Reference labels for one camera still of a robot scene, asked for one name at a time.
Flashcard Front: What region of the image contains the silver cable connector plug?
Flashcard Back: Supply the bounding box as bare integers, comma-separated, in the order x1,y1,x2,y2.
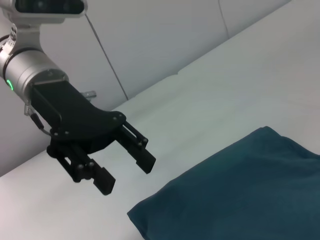
23,98,46,132

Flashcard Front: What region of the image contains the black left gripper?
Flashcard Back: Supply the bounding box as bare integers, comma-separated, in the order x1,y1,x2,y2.
28,79,157,196

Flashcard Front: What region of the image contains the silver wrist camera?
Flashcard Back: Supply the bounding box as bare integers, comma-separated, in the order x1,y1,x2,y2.
0,0,89,26

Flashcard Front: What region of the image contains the thin brown cable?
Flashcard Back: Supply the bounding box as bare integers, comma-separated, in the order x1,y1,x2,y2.
40,126,53,138

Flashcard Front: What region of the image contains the teal blue t-shirt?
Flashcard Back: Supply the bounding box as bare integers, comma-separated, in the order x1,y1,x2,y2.
126,125,320,240

